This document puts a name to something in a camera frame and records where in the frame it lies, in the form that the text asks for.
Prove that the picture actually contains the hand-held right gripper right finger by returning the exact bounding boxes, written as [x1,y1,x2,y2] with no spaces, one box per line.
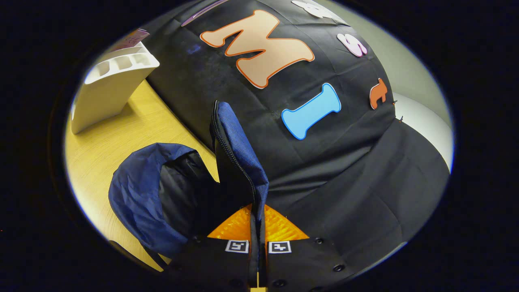
[259,204,357,290]

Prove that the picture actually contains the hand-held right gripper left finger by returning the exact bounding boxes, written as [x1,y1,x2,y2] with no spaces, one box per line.
[170,204,260,290]

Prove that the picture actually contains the blue schoolbag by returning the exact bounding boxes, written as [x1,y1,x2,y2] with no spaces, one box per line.
[108,100,270,270]

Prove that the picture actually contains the white bookshelf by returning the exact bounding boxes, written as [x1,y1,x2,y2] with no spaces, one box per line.
[71,42,160,135]

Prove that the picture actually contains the pink book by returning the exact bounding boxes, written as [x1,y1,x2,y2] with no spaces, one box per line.
[109,28,150,52]

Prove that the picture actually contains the black backdrop cloth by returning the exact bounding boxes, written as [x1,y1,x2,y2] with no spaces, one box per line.
[140,0,450,280]

